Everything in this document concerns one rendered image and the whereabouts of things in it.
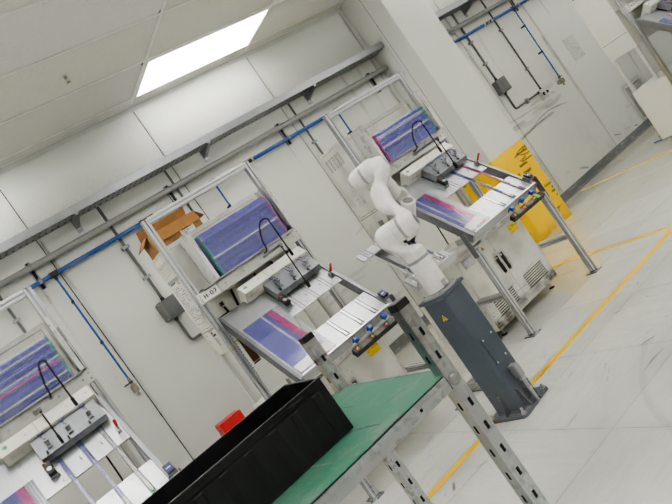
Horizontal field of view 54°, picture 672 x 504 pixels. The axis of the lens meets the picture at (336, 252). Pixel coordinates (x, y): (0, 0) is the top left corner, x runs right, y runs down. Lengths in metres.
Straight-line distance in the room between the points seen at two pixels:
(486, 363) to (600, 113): 5.74
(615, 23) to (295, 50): 3.11
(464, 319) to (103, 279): 2.97
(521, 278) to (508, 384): 1.51
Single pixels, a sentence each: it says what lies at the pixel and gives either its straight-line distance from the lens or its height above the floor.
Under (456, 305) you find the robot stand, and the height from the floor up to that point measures 0.61.
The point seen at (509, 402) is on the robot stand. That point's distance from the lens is 3.36.
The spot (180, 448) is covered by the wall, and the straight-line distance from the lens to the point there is 5.21.
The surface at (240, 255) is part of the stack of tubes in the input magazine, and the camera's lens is 3.87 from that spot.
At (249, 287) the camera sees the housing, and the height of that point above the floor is 1.24.
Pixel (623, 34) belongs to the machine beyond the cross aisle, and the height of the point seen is 1.16.
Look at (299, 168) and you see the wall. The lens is 5.96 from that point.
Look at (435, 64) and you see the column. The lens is 6.54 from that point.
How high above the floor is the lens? 1.28
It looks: 2 degrees down
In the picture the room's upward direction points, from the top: 35 degrees counter-clockwise
